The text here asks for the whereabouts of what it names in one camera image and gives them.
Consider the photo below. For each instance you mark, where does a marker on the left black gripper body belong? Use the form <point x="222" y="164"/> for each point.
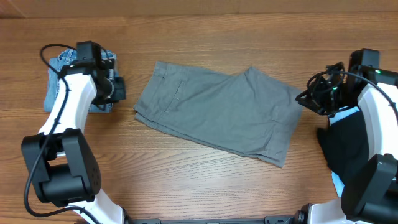
<point x="119" y="90"/>

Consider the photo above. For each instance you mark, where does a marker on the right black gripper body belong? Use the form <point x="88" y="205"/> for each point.
<point x="311" y="101"/>

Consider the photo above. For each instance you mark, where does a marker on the grey shorts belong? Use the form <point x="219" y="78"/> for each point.
<point x="251" y="114"/>

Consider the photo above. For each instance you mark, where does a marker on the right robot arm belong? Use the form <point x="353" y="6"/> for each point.
<point x="371" y="196"/>

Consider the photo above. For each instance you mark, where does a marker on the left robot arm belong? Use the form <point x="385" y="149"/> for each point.
<point x="63" y="172"/>

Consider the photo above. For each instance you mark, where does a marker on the light blue garment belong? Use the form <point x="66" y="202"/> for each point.
<point x="339" y="185"/>

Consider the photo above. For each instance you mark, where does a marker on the folded blue jeans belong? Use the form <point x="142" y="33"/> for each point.
<point x="66" y="58"/>

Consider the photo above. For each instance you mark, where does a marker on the black garment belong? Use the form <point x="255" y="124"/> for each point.
<point x="345" y="146"/>

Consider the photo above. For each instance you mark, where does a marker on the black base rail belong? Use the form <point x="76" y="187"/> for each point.
<point x="284" y="219"/>

